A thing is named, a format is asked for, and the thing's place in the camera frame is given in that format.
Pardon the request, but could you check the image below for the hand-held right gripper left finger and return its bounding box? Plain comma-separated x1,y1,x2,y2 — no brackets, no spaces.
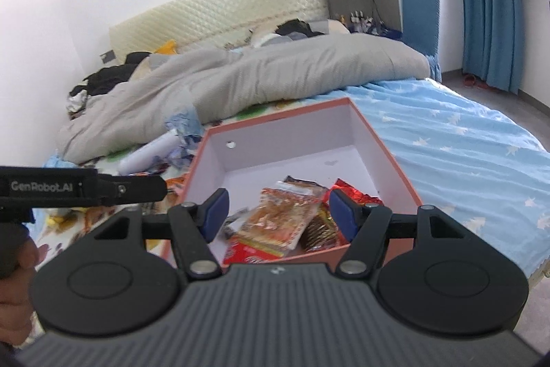
92,187,231,278

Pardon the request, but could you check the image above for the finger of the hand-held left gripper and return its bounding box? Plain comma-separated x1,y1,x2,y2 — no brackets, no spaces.
97,172,169,205

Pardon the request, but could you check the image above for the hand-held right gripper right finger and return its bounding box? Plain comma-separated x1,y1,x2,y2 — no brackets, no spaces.
328,187,470,278

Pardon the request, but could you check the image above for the clear black-label snack packet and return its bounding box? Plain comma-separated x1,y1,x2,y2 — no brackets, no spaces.
220,207,253,241

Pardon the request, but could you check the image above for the red foil snack packet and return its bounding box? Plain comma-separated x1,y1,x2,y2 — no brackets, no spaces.
333,178,384,209

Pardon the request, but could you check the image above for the brown-red snack packet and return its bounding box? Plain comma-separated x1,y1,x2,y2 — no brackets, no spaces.
300,211,345,252

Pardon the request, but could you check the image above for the dark brown snack packet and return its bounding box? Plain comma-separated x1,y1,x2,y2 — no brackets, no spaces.
283,175,328,190

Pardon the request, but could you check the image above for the red-white snack packet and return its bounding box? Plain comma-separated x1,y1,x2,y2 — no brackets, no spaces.
222,237,285,267

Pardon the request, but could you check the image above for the orange bread packet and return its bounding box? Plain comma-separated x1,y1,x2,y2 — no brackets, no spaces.
233,186,330,252

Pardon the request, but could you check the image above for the pink cardboard box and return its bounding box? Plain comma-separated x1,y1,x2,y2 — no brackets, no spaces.
161,97,424,270

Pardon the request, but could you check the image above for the person's left hand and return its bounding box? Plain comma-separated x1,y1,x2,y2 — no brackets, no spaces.
0,239,40,347

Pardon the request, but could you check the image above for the small yellow object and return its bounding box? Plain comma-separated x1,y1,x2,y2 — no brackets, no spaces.
44,210,72,229

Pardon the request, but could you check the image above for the white tube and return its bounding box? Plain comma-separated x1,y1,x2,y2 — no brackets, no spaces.
117,130,180,176

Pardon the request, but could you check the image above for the orange snack packet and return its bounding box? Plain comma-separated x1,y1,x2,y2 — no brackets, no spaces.
164,174,190,198

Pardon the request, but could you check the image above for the crumpled blue-white packet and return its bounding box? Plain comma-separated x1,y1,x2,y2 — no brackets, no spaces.
169,135,202,169

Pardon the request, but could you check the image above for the light blue plastic bag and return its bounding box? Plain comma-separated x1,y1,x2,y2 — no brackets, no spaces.
164,110,204,136

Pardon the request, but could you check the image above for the black clothes pile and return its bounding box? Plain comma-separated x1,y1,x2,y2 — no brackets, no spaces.
70,52,152,98

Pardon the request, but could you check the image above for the blue star-printed bedsheet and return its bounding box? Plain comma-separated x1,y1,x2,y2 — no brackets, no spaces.
32,77,550,278

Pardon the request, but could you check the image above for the grey duvet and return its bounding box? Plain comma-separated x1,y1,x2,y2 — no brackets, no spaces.
56,33,431,166

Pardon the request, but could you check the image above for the yellow cloth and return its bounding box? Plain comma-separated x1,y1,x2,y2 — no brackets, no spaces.
154,39,180,55

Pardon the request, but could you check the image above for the beige pillow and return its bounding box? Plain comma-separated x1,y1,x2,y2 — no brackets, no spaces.
326,19,352,36

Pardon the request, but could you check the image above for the black garment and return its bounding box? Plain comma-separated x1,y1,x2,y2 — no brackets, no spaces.
274,19,326,38

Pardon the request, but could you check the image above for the cream quilted headboard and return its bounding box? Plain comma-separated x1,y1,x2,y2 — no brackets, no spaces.
108,0,328,59

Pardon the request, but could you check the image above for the row of small bottles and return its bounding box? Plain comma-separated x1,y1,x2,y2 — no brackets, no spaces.
349,9,375,26

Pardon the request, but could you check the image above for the blue chair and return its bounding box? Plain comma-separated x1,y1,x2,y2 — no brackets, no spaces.
401,0,442,83

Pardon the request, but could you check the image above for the blue curtain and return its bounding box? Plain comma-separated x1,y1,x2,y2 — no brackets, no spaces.
461,0,528,95

